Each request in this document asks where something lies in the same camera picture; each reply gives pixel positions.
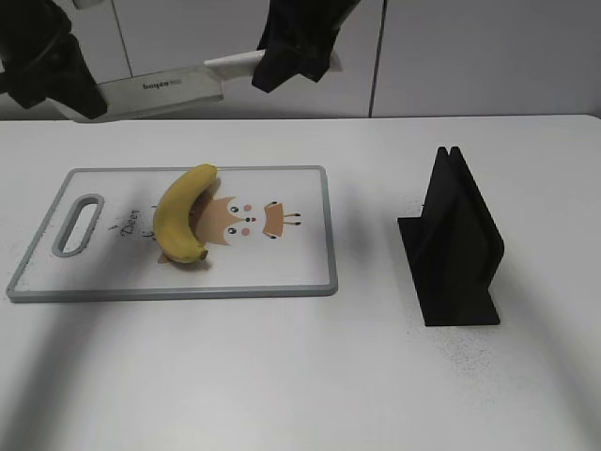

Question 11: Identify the steel cleaver white handle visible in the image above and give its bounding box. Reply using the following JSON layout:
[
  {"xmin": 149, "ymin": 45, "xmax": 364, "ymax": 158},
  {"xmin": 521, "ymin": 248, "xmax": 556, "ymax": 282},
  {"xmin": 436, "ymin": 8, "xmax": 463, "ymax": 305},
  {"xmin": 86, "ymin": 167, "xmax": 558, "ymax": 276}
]
[{"xmin": 55, "ymin": 50, "xmax": 345, "ymax": 124}]

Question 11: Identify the yellow plastic banana stem half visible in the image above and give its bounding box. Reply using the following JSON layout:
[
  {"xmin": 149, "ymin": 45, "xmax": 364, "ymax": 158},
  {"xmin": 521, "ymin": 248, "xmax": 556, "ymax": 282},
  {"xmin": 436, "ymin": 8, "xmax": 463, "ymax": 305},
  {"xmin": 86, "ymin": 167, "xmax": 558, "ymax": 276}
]
[{"xmin": 153, "ymin": 164, "xmax": 218, "ymax": 264}]

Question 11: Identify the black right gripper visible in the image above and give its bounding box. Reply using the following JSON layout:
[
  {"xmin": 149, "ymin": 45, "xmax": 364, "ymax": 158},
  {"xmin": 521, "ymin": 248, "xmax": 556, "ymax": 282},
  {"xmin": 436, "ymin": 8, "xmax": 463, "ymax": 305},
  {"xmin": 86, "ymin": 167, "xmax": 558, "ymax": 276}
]
[{"xmin": 252, "ymin": 0, "xmax": 360, "ymax": 92}]

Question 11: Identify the white grey deer cutting board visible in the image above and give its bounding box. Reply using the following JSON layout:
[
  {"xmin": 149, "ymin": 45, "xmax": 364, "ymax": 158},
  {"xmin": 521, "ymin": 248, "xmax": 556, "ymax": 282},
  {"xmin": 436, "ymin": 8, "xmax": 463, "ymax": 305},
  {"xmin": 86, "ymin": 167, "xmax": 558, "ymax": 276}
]
[{"xmin": 7, "ymin": 164, "xmax": 338, "ymax": 303}]

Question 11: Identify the black knife stand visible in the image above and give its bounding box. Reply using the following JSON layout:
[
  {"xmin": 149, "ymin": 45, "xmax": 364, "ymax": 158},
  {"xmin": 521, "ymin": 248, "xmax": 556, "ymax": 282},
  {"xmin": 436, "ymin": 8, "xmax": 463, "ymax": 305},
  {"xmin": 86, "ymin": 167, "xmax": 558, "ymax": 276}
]
[{"xmin": 397, "ymin": 147, "xmax": 504, "ymax": 327}]

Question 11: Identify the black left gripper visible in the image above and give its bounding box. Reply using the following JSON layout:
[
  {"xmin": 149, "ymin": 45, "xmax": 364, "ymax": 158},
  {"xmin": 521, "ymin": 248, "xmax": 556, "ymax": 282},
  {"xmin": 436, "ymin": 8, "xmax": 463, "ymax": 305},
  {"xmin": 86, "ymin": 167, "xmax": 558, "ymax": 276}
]
[{"xmin": 1, "ymin": 1, "xmax": 108, "ymax": 119}]

